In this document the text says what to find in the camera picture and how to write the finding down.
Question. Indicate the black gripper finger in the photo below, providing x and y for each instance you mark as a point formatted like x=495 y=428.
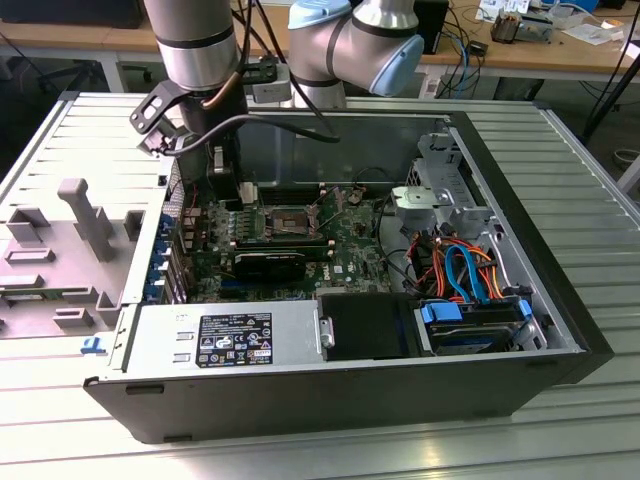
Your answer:
x=225 y=187

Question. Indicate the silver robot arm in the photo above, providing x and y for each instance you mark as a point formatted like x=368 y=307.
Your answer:
x=195 y=30

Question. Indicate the black RAM slot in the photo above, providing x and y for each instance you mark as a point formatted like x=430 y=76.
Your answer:
x=280 y=244
x=290 y=201
x=290 y=196
x=290 y=190
x=290 y=184

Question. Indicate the CPU socket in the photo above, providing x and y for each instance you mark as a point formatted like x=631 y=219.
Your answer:
x=290 y=222

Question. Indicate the blue expansion slot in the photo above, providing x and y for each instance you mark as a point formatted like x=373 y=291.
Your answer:
x=250 y=292

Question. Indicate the blue card retainer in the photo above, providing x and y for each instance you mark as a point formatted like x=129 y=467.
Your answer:
x=160 y=250

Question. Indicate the black graphics card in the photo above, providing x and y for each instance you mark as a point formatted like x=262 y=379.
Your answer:
x=270 y=267

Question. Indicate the round coin battery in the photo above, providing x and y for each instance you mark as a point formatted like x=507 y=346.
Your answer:
x=356 y=196

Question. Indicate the green motherboard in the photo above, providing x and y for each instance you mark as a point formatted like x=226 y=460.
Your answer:
x=350 y=240

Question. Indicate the white board sticker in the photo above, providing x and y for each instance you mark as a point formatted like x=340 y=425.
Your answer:
x=339 y=270

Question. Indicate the black power supply label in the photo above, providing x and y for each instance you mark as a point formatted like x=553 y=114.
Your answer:
x=235 y=340

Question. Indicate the grey power supply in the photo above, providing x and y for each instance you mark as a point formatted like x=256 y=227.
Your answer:
x=160 y=345

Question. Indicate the small silver metal latch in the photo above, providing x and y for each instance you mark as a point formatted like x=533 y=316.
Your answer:
x=327 y=332

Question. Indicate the grey parts rack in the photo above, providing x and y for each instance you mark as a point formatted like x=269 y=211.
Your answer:
x=60 y=280

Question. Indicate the wooden desk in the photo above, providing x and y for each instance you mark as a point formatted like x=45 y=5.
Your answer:
x=75 y=40

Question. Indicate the metal disk bay cage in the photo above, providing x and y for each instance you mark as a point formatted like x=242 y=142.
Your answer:
x=440 y=160

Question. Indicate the wide black box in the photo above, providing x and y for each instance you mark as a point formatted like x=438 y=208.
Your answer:
x=75 y=12

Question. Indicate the black open PC case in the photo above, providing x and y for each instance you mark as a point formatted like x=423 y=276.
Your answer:
x=300 y=400

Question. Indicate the green RAM stick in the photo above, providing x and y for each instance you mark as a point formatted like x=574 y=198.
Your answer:
x=22 y=297

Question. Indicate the tall black box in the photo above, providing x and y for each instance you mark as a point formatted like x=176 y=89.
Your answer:
x=437 y=20

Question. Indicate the hard disk in blue carrier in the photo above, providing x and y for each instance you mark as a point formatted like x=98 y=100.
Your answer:
x=440 y=314

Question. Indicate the small black adapter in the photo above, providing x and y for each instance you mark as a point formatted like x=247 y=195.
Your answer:
x=477 y=47

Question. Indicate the small electronic device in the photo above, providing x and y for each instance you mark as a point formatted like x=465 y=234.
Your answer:
x=505 y=27

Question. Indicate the white printed boxes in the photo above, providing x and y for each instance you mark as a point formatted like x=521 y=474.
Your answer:
x=500 y=7

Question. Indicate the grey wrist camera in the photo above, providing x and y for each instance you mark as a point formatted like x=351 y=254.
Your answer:
x=272 y=90

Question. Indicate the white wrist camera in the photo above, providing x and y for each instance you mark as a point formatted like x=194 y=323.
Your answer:
x=155 y=106

